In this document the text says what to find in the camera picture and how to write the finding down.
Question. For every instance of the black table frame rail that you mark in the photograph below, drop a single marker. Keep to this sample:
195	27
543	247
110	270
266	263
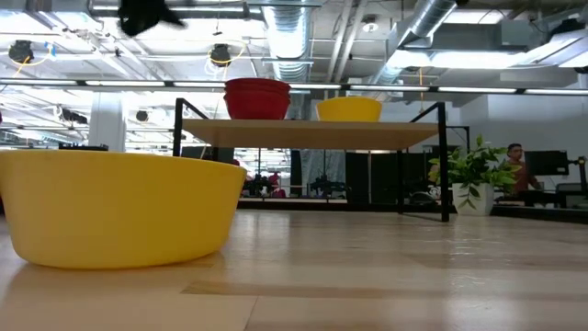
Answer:
285	204

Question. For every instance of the round white ceiling sensor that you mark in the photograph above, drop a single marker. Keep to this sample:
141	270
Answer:
369	25

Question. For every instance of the long strip light fixture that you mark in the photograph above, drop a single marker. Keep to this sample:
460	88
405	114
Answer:
124	83

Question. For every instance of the white building column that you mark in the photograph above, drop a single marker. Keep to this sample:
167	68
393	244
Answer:
106	124

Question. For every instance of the black office partition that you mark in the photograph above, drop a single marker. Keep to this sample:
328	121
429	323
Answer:
381	177

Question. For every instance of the green potted plant white pot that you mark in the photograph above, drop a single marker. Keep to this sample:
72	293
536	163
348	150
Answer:
473	197

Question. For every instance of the black aluminium side frame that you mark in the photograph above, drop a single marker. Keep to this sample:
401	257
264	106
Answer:
542	213

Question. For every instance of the grey rectangular air duct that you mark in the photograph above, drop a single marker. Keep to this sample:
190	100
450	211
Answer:
482	37

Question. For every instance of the silver ribbed air duct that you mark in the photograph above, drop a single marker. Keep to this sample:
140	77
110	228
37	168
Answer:
288	46
432	16

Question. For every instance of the black office desk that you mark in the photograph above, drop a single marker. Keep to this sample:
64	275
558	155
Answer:
551	198

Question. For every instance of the yellow plastic bowl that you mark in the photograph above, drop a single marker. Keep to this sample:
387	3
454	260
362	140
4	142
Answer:
119	207
349	110

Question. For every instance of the black flat panel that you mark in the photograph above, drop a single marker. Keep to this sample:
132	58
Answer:
206	154

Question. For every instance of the black computer monitor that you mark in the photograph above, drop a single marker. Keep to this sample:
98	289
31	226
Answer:
546	163

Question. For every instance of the wooden shelf black metal frame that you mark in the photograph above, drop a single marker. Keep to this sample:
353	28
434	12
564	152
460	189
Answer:
308	133

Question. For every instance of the person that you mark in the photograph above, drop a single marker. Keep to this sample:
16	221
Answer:
528	179

